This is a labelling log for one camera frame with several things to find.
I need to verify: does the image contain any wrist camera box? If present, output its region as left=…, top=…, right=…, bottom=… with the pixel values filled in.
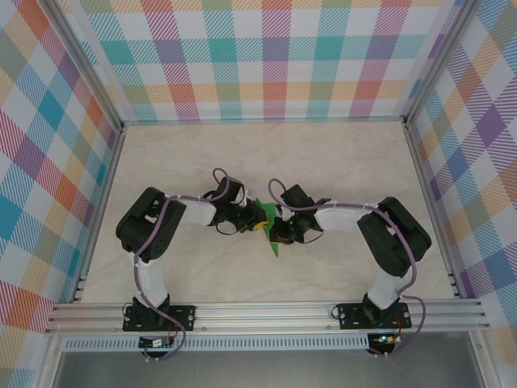
left=216, top=176, right=247, bottom=205
left=280, top=184, right=316, bottom=213

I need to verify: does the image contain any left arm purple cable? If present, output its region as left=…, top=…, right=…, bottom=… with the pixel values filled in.
left=132, top=167, right=243, bottom=362

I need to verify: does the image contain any grey metal panel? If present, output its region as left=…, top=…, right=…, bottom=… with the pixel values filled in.
left=51, top=349, right=485, bottom=388

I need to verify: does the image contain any wide aluminium base rail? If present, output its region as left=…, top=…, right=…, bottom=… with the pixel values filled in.
left=44, top=299, right=492, bottom=335

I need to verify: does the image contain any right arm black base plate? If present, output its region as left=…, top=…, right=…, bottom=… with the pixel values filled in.
left=338, top=302, right=412, bottom=331

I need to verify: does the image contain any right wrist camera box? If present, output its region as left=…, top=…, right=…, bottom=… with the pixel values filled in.
left=280, top=184, right=316, bottom=213

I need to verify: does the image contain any perforated cable tray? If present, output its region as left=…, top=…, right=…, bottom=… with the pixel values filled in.
left=63, top=334, right=371, bottom=352

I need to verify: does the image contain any green paper sheet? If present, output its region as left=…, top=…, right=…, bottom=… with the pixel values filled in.
left=254, top=197, right=284, bottom=259

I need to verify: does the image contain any aluminium back rail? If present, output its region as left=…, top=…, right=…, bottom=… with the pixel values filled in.
left=120, top=116, right=407, bottom=126

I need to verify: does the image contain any aluminium frame post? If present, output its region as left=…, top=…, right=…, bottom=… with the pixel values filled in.
left=402, top=0, right=481, bottom=126
left=40, top=0, right=126, bottom=133

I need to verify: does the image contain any left small circuit board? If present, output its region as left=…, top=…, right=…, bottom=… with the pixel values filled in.
left=138, top=337, right=175, bottom=348

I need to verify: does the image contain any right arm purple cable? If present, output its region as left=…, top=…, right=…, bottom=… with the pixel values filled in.
left=267, top=177, right=427, bottom=360

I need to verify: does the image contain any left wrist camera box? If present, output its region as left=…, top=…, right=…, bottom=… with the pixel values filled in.
left=216, top=176, right=247, bottom=205

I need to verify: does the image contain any aluminium side rail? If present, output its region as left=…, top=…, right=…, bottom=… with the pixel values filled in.
left=69, top=124, right=127, bottom=304
left=403, top=119, right=461, bottom=300

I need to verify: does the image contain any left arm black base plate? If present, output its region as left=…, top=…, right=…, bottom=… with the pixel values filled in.
left=122, top=303, right=198, bottom=332

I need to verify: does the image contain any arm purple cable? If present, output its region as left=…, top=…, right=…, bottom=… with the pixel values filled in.
left=267, top=177, right=427, bottom=360
left=132, top=167, right=243, bottom=362

